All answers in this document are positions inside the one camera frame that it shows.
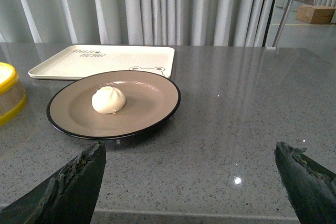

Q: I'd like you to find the beige plate with black rim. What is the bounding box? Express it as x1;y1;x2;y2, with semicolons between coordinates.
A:
47;70;181;140

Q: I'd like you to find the white steamed bun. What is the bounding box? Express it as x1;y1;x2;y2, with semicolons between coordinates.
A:
91;86;126;114

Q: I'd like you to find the metal stand with black clamp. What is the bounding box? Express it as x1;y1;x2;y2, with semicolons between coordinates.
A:
271;0;317;48

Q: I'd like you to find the yellow rimmed wooden steamer basket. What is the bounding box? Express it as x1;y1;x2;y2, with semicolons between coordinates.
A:
1;62;27;126

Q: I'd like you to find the grey pleated curtain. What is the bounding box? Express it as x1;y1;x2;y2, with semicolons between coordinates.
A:
1;0;274;47

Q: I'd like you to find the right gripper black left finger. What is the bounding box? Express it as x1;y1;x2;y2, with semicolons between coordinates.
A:
1;142;106;223

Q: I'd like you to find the white rectangular bear tray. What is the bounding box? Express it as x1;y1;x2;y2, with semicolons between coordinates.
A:
28;45;175;80

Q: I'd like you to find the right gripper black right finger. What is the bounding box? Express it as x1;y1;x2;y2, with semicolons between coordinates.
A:
275;142;335;223

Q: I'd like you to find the cardboard box on floor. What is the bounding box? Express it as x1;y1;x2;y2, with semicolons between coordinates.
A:
296;5;335;24

